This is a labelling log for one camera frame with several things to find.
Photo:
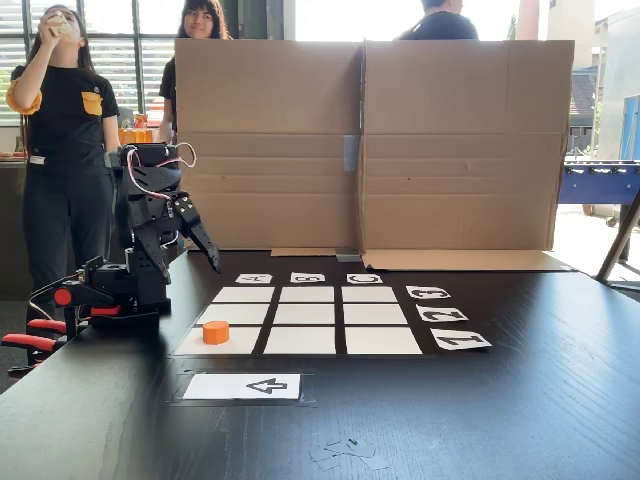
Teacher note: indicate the round orange token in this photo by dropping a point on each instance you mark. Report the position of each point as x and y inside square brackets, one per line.
[216, 334]

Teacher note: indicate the white cup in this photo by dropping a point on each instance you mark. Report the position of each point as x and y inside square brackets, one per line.
[61, 24]

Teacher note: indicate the white paper grid black tape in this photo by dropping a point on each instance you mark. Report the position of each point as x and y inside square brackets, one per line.
[302, 340]

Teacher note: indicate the person's hand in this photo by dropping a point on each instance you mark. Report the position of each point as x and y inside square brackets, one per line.
[47, 29]

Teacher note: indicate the stack of orange packages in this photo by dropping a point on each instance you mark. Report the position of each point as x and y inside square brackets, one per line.
[135, 132]

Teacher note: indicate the paper label letter A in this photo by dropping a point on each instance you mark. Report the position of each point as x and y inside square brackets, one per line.
[254, 279]

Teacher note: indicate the red and black clamp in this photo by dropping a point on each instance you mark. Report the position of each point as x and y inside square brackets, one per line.
[62, 297]

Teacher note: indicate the brown cardboard screen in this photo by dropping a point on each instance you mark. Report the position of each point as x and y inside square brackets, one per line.
[265, 150]
[465, 150]

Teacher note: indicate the person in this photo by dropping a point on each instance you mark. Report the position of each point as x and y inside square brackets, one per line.
[200, 22]
[65, 150]
[440, 27]

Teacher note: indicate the paper label letter B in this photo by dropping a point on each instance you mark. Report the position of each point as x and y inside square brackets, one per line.
[307, 278]

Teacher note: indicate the white arrow paper sheet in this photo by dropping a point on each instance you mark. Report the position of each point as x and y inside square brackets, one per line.
[215, 387]

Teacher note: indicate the grey tape strip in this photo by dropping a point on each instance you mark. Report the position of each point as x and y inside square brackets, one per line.
[348, 256]
[351, 152]

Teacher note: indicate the paper label letter C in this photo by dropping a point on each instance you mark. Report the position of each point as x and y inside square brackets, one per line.
[365, 279]

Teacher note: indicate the paper label number 3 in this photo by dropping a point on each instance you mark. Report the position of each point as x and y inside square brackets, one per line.
[428, 292]

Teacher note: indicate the paper label number 2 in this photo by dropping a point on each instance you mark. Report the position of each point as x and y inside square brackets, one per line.
[442, 314]

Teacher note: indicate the paper label number 1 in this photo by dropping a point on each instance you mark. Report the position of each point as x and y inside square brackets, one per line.
[460, 340]

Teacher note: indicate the blue foosball table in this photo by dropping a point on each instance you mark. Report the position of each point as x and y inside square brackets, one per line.
[600, 190]

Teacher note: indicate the dark slanted metal leg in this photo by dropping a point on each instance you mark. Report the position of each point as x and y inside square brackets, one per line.
[617, 245]

